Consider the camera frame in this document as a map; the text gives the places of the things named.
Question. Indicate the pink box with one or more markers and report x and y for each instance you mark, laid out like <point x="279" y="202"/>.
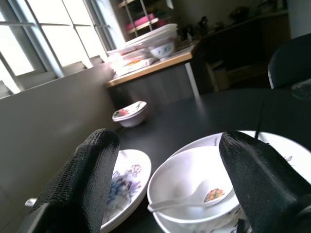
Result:
<point x="143" y="20"/>

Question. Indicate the blue patterned white bowl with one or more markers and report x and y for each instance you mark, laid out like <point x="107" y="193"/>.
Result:
<point x="161" y="52"/>

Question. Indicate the wooden shelf rack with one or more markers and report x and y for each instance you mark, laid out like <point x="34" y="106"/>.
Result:
<point x="145" y="25"/>

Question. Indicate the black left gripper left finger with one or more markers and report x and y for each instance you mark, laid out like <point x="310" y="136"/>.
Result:
<point x="77" y="184"/>

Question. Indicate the small floral white bowl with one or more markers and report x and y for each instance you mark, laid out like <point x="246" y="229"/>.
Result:
<point x="131" y="119"/>

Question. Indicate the white ceramic bowl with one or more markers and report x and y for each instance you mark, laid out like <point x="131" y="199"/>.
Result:
<point x="184" y="170"/>

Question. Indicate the black chair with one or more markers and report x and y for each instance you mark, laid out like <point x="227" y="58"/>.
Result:
<point x="291" y="63"/>

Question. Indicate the purple floral white plate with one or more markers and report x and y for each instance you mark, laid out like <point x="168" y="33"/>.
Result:
<point x="286" y="149"/>

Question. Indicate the round black table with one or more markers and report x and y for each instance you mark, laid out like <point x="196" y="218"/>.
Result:
<point x="194" y="116"/>

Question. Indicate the blue floral white plate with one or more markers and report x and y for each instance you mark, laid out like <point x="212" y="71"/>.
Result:
<point x="131" y="170"/>

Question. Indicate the pile of white dishes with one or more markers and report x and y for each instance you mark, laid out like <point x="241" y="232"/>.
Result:
<point x="145" y="38"/>

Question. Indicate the wood-top side cabinet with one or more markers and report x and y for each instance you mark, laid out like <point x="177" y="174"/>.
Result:
<point x="150" y="69"/>

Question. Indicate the grey barred window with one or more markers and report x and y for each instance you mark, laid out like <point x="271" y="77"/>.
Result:
<point x="14" y="23"/>

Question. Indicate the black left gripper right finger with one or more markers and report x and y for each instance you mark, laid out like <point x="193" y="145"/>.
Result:
<point x="267" y="189"/>

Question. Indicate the white ceramic spoon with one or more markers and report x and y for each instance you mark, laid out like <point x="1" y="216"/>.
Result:
<point x="201" y="194"/>

